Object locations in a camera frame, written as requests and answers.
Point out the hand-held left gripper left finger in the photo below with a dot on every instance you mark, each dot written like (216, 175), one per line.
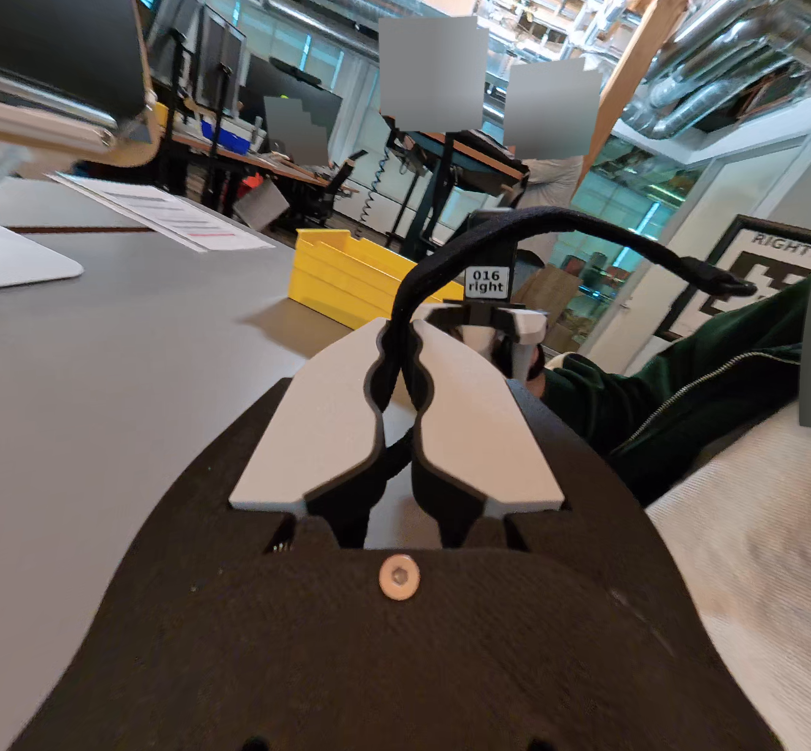
(310, 434)

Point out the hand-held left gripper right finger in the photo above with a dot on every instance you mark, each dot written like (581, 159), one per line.
(488, 434)

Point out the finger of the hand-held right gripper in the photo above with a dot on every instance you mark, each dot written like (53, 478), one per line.
(529, 326)
(472, 337)

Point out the yellow plastic bin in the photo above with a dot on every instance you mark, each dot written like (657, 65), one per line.
(329, 282)

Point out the person's right forearm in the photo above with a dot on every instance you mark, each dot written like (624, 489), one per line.
(665, 396)

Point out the person's right hand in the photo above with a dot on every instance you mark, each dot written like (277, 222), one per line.
(538, 383)

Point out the brown cardboard box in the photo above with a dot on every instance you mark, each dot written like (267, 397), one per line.
(557, 285)

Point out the black standing desk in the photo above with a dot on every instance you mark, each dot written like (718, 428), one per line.
(443, 193)

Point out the black office chair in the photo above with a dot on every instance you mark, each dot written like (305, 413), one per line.
(336, 183)

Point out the grey cardboard panel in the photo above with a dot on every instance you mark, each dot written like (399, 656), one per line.
(260, 206)

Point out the red plastic crate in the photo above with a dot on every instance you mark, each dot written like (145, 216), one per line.
(255, 182)

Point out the long wooden office desk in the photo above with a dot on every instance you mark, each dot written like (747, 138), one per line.
(253, 158)

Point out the black computer monitor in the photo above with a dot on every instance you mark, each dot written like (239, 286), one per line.
(298, 82)

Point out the framed marker poster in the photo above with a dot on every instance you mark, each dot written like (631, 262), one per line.
(785, 269)

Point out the printed paper sheet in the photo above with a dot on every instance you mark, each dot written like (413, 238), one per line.
(158, 212)

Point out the person's cream trousers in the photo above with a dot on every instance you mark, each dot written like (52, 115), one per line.
(747, 542)

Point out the blue storage crate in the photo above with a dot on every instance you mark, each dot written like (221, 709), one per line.
(228, 139)

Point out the bundle of silver ducts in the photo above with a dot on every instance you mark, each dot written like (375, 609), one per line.
(716, 66)

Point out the white tablet stand with board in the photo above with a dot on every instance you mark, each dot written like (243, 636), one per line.
(63, 15)

